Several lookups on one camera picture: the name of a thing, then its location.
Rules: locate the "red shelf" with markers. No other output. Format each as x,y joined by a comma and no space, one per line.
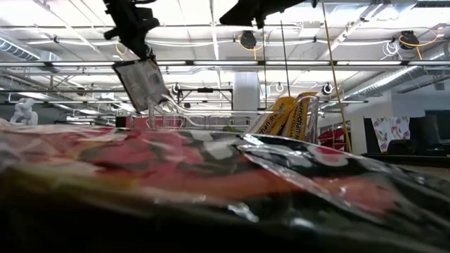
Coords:
332,135

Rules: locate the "yellow creamy chicken ramen pack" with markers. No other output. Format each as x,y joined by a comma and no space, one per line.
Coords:
299,119
276,119

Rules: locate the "floral cloth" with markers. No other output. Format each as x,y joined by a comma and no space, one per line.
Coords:
390,131

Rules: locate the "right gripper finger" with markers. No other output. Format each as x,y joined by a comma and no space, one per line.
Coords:
242,20
240,13

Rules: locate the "silver air duct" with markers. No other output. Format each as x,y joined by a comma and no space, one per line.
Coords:
393,79

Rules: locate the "small black ceiling reel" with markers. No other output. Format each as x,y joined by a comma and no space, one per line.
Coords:
175,85
327,84

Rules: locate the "black office chair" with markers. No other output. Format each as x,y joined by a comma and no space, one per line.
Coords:
432,130

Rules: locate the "black frame workstation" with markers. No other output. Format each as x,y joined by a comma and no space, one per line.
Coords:
205,90

